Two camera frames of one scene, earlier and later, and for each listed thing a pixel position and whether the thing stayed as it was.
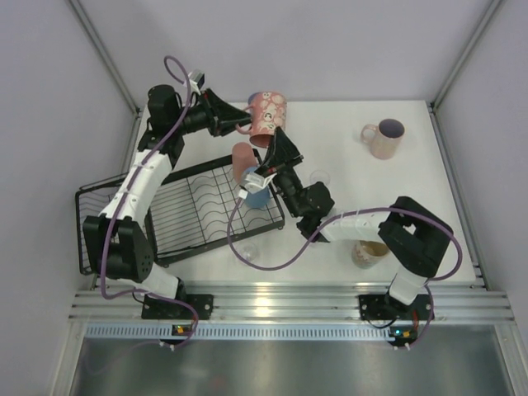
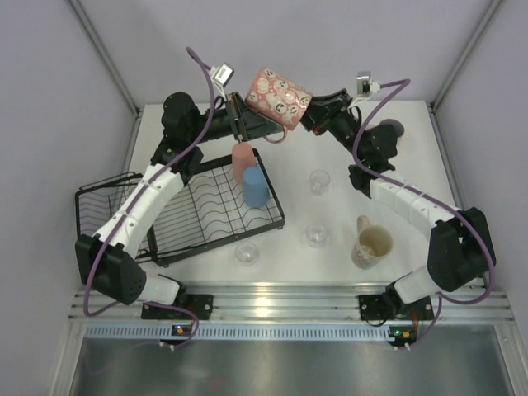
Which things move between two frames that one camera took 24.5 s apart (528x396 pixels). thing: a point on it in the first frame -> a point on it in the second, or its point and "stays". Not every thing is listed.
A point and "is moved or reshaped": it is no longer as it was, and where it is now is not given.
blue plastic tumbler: x=256 y=200 stays
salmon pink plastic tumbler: x=243 y=157 stays
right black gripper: x=281 y=154 -> x=319 y=118
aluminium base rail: x=288 y=302 stays
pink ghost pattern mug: x=268 y=111 is moved or reshaped
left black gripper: x=228 y=117 -> x=248 y=124
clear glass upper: x=319 y=176 stays
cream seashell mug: x=366 y=253 stays
